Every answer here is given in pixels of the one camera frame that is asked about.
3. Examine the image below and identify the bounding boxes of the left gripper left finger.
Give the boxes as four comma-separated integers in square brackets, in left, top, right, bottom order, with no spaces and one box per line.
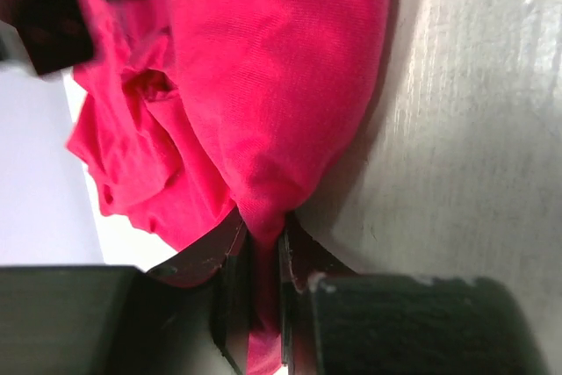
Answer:
[1,211,249,374]

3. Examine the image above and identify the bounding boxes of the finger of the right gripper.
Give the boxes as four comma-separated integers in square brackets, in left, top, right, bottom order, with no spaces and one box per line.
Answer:
[8,0,96,76]

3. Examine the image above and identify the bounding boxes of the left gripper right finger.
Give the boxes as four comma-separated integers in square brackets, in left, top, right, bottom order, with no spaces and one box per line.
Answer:
[278,215,548,374]

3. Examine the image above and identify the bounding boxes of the pink t shirt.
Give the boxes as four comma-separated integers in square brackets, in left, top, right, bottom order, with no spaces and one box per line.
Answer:
[68,0,390,374]

